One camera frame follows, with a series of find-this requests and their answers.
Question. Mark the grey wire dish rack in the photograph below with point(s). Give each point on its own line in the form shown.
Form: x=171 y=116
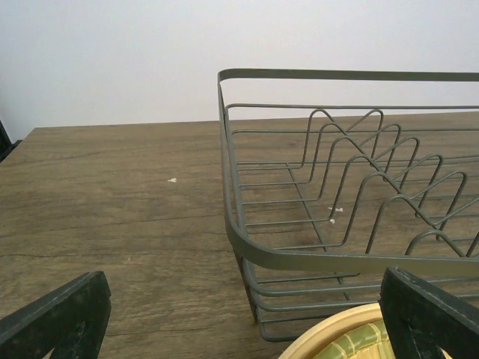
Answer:
x=330 y=176

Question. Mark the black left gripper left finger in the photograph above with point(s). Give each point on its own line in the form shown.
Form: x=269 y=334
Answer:
x=68 y=322

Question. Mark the yellow bamboo-pattern plate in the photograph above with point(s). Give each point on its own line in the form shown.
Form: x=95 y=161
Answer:
x=354 y=333

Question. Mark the black frame post left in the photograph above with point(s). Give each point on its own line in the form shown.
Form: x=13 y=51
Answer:
x=6 y=145

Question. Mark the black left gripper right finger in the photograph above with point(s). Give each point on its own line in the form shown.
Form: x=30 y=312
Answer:
x=424 y=321

